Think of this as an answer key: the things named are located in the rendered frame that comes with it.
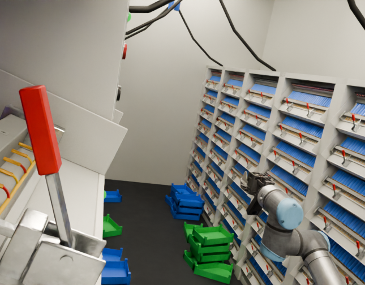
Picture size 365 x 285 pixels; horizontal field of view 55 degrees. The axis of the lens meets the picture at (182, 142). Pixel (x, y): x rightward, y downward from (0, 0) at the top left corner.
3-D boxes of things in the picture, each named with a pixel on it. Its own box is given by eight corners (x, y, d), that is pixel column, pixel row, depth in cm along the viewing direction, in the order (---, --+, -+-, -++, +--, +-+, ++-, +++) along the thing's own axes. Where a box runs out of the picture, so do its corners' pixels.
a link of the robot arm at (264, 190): (282, 213, 126) (258, 211, 123) (275, 207, 131) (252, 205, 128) (288, 190, 124) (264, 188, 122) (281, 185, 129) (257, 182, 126)
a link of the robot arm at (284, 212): (276, 231, 112) (284, 202, 110) (258, 214, 124) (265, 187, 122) (301, 232, 115) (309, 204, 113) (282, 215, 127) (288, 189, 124)
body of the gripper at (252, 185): (264, 172, 140) (280, 183, 128) (259, 192, 141) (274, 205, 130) (247, 170, 137) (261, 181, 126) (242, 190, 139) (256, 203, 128)
